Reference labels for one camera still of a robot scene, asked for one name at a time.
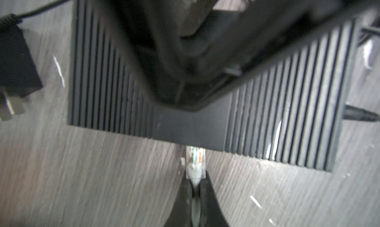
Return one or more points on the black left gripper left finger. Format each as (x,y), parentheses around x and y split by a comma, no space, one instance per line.
(181,213)

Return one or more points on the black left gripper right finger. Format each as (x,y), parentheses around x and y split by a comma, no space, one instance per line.
(211,213)

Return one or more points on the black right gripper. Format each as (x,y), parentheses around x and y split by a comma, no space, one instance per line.
(229,48)

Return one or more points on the black network switch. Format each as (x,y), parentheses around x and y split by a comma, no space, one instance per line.
(291,113)

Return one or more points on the black power adapter with cable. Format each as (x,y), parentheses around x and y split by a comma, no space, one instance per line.
(19,76)

